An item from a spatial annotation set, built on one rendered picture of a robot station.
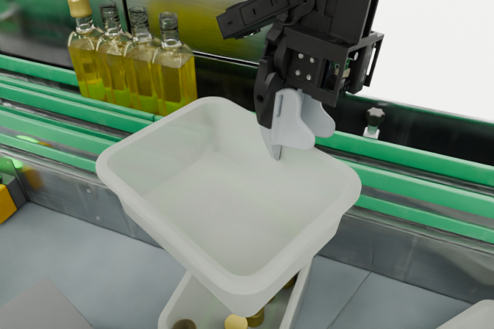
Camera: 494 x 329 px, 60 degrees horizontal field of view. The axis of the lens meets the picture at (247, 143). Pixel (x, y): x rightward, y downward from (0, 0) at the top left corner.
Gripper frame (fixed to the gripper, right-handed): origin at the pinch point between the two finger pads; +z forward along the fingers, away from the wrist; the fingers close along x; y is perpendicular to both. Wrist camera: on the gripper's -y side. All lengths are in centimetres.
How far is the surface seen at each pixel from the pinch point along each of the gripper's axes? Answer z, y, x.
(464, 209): 13.2, 17.9, 26.3
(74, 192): 29.0, -40.1, -2.2
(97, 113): 15.2, -41.7, 4.8
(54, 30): 11, -76, 17
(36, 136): 20, -48, -4
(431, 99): 3.7, 5.5, 38.2
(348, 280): 33.3, 6.9, 20.9
